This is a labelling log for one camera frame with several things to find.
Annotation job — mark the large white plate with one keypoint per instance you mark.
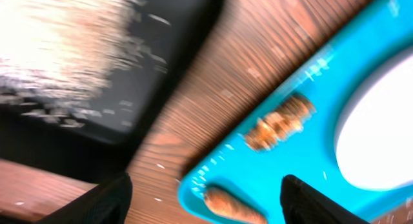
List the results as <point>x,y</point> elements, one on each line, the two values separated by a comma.
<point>373,142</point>

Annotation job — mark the black tray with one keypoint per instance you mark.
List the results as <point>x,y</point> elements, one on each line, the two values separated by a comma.
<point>97,138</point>

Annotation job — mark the pile of white rice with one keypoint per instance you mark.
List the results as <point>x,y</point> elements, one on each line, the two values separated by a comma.
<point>57,55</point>

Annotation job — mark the teal serving tray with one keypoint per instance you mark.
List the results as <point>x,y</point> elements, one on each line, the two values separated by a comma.
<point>380,31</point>

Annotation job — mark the carrot piece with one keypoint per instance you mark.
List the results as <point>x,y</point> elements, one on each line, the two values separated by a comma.
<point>223,204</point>

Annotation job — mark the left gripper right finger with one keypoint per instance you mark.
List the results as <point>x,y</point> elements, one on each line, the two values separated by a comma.
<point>302,204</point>

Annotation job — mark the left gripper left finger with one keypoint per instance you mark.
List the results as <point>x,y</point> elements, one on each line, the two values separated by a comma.
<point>107,203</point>

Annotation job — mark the brown food scrap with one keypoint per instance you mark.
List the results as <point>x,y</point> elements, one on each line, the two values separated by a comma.
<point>279,124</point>

